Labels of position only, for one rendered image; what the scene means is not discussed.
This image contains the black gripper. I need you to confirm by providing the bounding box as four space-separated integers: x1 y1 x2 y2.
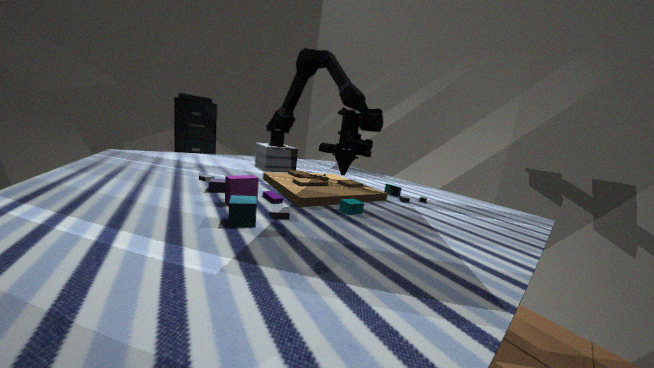
319 128 372 176

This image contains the tan wooden puzzle board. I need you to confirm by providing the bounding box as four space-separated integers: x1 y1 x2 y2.
262 170 388 207

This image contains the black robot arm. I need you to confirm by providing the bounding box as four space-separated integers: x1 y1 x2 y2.
267 49 383 154

